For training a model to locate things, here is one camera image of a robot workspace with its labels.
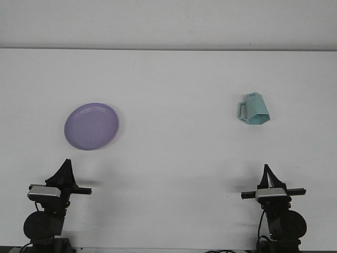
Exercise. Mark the lilac round plate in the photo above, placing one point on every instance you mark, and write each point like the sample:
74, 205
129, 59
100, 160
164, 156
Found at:
90, 127

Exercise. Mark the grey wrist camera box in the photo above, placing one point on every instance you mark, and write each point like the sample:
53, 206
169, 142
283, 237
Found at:
43, 193
271, 194

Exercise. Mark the pale blue faceted cup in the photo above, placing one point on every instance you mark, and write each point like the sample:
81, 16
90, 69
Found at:
256, 108

